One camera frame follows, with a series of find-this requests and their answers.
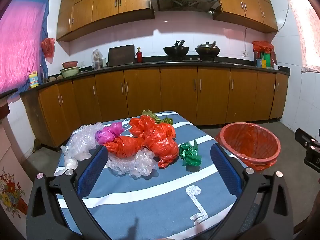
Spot olive green plastic bag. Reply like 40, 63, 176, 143
142, 109, 173, 125

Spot floral printed cabinet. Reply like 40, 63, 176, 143
0, 119, 28, 219

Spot wooden upper cabinet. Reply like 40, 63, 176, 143
212, 0, 279, 33
56, 0, 155, 42

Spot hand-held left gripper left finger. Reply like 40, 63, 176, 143
25, 144, 118, 240

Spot green boxes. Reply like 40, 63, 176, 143
259, 52, 272, 68

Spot small red plastic bag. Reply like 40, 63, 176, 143
129, 116, 156, 139

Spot green plastic basin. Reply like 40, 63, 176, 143
60, 66, 80, 78

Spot black wok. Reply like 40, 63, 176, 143
163, 40, 190, 60

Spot wooden lower kitchen cabinets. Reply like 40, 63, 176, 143
20, 65, 290, 153

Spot wok with metal lid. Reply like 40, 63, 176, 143
195, 41, 221, 60

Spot pink plastic bag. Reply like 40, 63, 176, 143
95, 122, 125, 145

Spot blue white striped cloth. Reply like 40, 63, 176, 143
54, 110, 247, 240

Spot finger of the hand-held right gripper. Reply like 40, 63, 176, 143
294, 128, 316, 148

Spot clear jar in plastic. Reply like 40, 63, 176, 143
92, 48, 104, 70

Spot crumpled clear plastic bag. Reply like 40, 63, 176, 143
105, 148, 160, 179

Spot dark cutting board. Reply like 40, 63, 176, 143
108, 44, 136, 67

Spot red bag on boxes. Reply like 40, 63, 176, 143
252, 40, 275, 56

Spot large red plastic bag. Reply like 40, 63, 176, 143
144, 123, 180, 169

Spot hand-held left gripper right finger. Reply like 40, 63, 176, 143
210, 143, 295, 240

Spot white knotted plastic bag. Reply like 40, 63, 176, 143
61, 145, 78, 171

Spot white wall cable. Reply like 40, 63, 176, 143
277, 2, 291, 32

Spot knotted red plastic bag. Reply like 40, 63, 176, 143
103, 136, 145, 159

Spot hanging red plastic bag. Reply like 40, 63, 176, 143
41, 37, 56, 63

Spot dark green plastic bag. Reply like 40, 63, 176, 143
178, 140, 202, 167

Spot pink floral window curtain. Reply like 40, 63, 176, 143
282, 0, 320, 73

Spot gas stove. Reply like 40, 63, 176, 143
162, 56, 227, 63

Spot yellow detergent bottle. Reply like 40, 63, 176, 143
28, 70, 39, 88

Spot pink and blue curtain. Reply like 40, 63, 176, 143
0, 0, 50, 99

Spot red lined waste bin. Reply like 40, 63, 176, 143
215, 122, 281, 172

